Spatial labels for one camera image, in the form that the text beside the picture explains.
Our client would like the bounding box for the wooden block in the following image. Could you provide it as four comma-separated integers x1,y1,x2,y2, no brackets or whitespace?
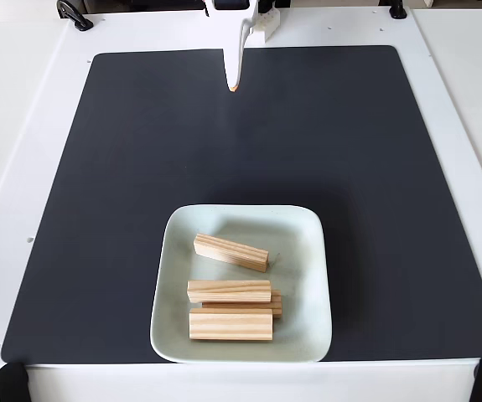
188,308,274,343
187,279,273,304
193,233,271,274
201,289,284,320

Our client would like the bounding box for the pale green square plate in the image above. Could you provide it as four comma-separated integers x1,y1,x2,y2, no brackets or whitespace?
149,204,333,364

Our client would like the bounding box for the black table clamp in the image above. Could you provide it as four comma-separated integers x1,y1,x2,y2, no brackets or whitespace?
388,0,408,20
55,0,95,33

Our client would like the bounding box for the black rubber mat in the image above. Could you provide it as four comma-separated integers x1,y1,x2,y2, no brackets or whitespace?
0,44,482,364

